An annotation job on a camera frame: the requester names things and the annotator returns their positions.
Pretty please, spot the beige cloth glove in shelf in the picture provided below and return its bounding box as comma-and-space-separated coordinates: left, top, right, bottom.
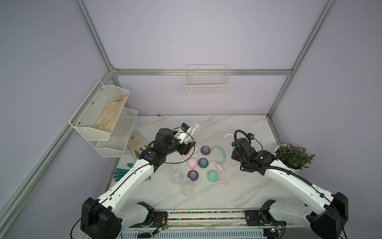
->
94, 96, 127, 133

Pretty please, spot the purple nipple collar front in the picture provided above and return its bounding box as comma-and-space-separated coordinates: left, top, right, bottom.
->
187, 170, 199, 182

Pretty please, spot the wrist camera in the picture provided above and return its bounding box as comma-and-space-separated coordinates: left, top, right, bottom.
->
177, 123, 190, 142
247, 133, 254, 140

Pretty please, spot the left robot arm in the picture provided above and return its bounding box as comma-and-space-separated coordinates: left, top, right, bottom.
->
76, 123, 196, 239

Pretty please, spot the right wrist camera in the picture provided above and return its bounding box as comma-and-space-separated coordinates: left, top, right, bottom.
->
247, 133, 254, 140

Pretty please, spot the teal bottle cap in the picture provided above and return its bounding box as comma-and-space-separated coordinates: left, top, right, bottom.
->
207, 170, 219, 183

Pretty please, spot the pink bottle cap centre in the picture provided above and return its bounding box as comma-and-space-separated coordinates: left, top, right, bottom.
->
187, 158, 198, 170

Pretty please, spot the teal nipple collar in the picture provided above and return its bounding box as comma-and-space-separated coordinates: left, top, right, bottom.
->
198, 158, 209, 169

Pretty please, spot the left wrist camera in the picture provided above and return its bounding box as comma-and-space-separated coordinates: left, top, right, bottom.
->
177, 123, 190, 142

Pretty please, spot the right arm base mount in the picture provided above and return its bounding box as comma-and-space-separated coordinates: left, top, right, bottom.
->
244, 200, 282, 226

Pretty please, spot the potted green plant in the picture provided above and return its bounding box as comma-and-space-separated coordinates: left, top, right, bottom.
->
274, 144, 315, 171

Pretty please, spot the purple nipple collar back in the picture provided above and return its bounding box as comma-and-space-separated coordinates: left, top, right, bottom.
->
201, 145, 211, 155

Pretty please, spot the purple nipple collar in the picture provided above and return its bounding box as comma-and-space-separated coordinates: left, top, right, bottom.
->
187, 170, 199, 182
201, 145, 211, 155

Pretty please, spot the green rubber glove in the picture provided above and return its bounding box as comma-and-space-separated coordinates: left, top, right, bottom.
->
112, 163, 150, 182

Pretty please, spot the teal bottle handle ring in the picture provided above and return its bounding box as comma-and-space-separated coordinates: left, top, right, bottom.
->
210, 145, 226, 165

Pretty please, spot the aluminium front rail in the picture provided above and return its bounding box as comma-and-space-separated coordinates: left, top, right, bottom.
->
117, 202, 327, 229

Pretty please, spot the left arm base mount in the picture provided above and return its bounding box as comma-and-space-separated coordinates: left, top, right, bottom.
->
140, 211, 168, 228

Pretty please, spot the beige glove on table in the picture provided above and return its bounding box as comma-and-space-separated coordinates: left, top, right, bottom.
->
126, 130, 149, 159

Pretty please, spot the pink handle ring centre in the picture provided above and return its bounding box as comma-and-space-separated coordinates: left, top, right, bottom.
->
208, 160, 225, 182

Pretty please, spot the white mesh lower shelf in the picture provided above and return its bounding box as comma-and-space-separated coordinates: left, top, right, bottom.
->
95, 107, 138, 158

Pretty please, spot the white wire wall basket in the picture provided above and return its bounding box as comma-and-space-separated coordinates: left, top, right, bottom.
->
186, 64, 230, 97

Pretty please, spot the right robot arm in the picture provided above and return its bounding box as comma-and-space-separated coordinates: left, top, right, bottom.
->
231, 129, 349, 239

